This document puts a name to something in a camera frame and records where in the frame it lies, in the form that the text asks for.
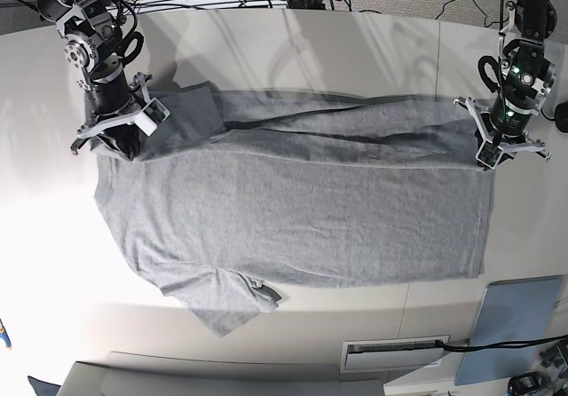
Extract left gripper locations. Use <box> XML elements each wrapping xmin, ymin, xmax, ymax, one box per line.
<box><xmin>454</xmin><ymin>97</ymin><xmax>551</xmax><ymax>161</ymax></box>

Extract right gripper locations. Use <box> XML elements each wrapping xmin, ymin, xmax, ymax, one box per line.
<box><xmin>70</xmin><ymin>72</ymin><xmax>152</xmax><ymax>162</ymax></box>

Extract grey T-shirt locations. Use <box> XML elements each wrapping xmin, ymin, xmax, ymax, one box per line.
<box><xmin>92</xmin><ymin>86</ymin><xmax>493</xmax><ymax>336</ymax></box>

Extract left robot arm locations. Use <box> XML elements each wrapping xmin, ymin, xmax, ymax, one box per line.
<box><xmin>454</xmin><ymin>0</ymin><xmax>557</xmax><ymax>170</ymax></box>

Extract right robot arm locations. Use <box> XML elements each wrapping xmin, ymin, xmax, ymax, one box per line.
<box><xmin>36</xmin><ymin>0</ymin><xmax>145</xmax><ymax>160</ymax></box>

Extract black round puck device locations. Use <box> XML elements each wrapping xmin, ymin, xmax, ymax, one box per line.
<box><xmin>554</xmin><ymin>101</ymin><xmax>568</xmax><ymax>134</ymax></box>

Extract blue-grey flat board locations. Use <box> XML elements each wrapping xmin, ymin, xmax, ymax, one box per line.
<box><xmin>454</xmin><ymin>275</ymin><xmax>564</xmax><ymax>386</ymax></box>

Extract blue orange tool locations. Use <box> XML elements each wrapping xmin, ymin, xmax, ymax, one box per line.
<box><xmin>0</xmin><ymin>321</ymin><xmax>12</xmax><ymax>350</ymax></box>

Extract black device bottom right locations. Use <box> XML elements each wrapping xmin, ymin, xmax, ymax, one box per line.
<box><xmin>507</xmin><ymin>371</ymin><xmax>549</xmax><ymax>396</ymax></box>

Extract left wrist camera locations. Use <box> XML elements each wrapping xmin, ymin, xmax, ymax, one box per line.
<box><xmin>476</xmin><ymin>141</ymin><xmax>511</xmax><ymax>170</ymax></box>

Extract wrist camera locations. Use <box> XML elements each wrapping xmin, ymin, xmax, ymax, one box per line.
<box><xmin>476</xmin><ymin>141</ymin><xmax>511</xmax><ymax>170</ymax></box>
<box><xmin>133</xmin><ymin>98</ymin><xmax>170</xmax><ymax>137</ymax></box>

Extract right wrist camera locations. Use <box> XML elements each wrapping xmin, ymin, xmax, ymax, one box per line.
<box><xmin>133</xmin><ymin>98</ymin><xmax>170</xmax><ymax>137</ymax></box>

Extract thin black cable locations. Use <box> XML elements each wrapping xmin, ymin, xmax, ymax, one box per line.
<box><xmin>435</xmin><ymin>0</ymin><xmax>507</xmax><ymax>28</ymax></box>

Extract black cable over board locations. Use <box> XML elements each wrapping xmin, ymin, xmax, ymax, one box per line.
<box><xmin>437</xmin><ymin>335</ymin><xmax>568</xmax><ymax>353</ymax></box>

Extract white table cable tray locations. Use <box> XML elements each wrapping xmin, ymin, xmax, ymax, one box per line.
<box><xmin>340</xmin><ymin>335</ymin><xmax>449</xmax><ymax>374</ymax></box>

